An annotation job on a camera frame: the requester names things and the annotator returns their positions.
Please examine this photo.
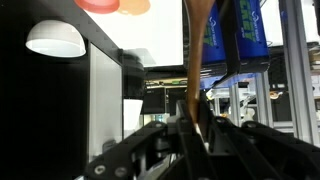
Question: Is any wooden spoon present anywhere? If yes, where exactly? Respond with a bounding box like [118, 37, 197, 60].
[184, 0, 216, 125]

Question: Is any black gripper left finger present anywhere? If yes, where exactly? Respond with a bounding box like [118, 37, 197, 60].
[85, 100, 199, 180]

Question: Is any white black coffee machine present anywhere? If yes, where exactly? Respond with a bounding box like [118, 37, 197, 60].
[122, 52, 145, 137]

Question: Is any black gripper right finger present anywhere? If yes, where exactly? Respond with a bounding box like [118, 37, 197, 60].
[199, 100, 320, 180]

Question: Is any small white bowl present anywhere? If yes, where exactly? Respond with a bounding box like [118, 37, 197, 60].
[25, 20, 86, 58]

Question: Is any aluminium frame post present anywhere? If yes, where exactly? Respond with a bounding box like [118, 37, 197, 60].
[279, 0, 319, 146]

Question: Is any orange plastic cup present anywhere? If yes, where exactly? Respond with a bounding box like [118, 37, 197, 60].
[74, 0, 120, 14]

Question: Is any orange flat lid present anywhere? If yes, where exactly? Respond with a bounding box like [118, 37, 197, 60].
[118, 0, 151, 16]

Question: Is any toy white refrigerator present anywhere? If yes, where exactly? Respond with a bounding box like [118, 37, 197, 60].
[88, 43, 123, 162]

